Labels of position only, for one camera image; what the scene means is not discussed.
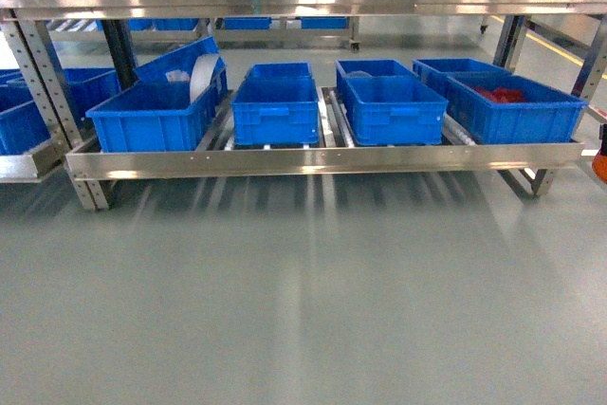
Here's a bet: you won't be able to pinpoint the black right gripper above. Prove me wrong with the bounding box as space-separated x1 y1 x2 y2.
599 123 607 152

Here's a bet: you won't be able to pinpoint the orange cylindrical cap 4680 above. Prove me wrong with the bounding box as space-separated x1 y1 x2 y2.
591 152 607 183

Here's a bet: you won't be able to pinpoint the blue bin with red parts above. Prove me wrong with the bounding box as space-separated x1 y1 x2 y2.
446 73 587 144

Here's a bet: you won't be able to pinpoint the red parts in bin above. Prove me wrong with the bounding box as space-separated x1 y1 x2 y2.
473 86 526 104

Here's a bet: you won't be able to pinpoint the steel shelf rack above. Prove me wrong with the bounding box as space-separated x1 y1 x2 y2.
1 0 606 211

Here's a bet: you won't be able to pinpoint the blue bin behind right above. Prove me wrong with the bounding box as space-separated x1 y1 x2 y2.
412 58 510 97

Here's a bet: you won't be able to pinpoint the blue bin centre right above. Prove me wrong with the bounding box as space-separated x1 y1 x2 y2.
343 77 448 146

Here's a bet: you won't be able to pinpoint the blue bin behind centre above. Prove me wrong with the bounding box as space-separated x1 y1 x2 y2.
335 59 418 92

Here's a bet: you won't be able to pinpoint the white paper roll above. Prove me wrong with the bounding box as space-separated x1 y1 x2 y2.
190 53 221 103

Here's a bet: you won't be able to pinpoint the tilted blue bin behind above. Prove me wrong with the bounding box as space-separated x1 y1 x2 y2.
136 37 220 83

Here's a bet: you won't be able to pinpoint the blue bin far left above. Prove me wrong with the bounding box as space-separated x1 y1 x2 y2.
86 68 228 153

